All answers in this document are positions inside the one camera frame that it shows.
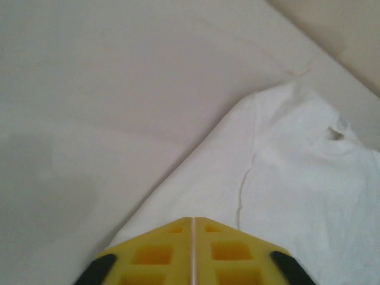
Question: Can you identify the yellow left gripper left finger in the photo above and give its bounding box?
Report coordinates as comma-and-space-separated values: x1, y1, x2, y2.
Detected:
75, 217, 194, 285

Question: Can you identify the white t-shirt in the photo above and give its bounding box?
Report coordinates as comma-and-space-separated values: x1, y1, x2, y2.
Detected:
111, 81, 380, 285

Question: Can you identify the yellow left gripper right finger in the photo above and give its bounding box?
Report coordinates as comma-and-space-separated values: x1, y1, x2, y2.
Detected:
194, 217, 316, 285

